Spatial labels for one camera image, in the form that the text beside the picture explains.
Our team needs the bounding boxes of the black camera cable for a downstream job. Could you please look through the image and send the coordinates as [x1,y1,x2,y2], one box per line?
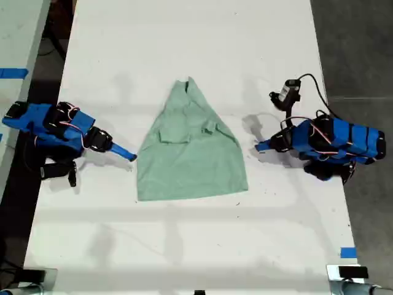
[296,73,341,120]

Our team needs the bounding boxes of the pale green T-shirt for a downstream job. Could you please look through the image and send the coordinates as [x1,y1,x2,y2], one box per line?
[136,76,249,203]

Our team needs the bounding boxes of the small black box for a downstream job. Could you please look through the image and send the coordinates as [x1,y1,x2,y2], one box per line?
[338,265,369,279]
[22,269,45,282]

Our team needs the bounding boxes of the black camera box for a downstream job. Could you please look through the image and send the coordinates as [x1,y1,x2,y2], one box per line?
[269,79,302,110]
[39,162,70,181]

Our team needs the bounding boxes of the long blue tape strip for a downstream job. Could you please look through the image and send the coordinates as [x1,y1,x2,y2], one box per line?
[0,68,29,79]

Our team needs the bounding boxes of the grey pipe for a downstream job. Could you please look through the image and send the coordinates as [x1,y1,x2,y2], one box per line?
[330,280,393,295]
[0,283,47,295]

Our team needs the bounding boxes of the black floor cable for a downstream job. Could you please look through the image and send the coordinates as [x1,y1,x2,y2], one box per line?
[38,29,67,61]

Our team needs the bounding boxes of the short blue tape strip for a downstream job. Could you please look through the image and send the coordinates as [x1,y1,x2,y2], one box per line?
[340,246,358,259]

